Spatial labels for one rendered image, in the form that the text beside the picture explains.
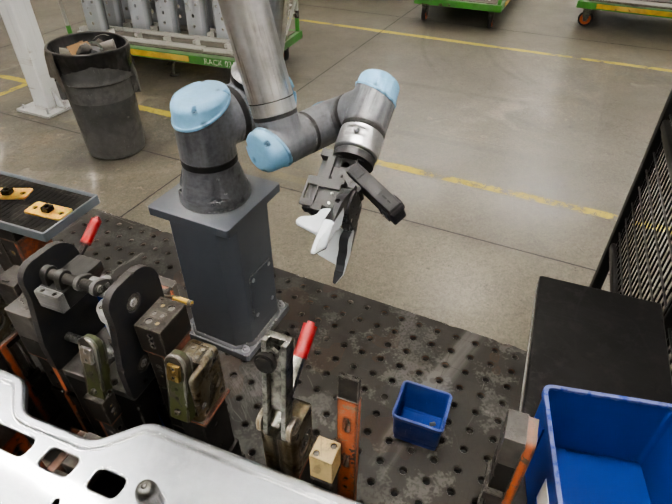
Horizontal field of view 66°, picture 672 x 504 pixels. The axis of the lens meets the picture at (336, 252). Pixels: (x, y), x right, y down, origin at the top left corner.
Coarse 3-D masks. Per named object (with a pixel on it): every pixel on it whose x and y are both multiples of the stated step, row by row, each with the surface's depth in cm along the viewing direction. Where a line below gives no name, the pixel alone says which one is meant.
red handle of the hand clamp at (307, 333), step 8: (304, 328) 76; (312, 328) 76; (304, 336) 76; (312, 336) 76; (296, 344) 76; (304, 344) 75; (296, 352) 75; (304, 352) 75; (296, 360) 75; (304, 360) 76; (296, 368) 75; (296, 376) 74; (296, 384) 75; (280, 416) 73; (272, 424) 72; (280, 424) 72
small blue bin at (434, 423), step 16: (416, 384) 111; (400, 400) 110; (416, 400) 114; (432, 400) 112; (448, 400) 110; (400, 416) 115; (416, 416) 115; (432, 416) 115; (400, 432) 108; (416, 432) 106; (432, 432) 104; (432, 448) 108
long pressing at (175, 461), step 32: (0, 384) 86; (0, 416) 81; (32, 416) 81; (0, 448) 77; (32, 448) 77; (64, 448) 77; (96, 448) 77; (128, 448) 77; (160, 448) 77; (192, 448) 77; (0, 480) 73; (32, 480) 73; (64, 480) 73; (128, 480) 73; (160, 480) 73; (192, 480) 73; (224, 480) 73; (256, 480) 73; (288, 480) 73
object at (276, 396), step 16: (272, 336) 66; (288, 336) 66; (272, 352) 64; (288, 352) 65; (272, 368) 63; (288, 368) 67; (272, 384) 70; (288, 384) 68; (272, 400) 71; (288, 400) 70; (272, 416) 74; (288, 416) 71
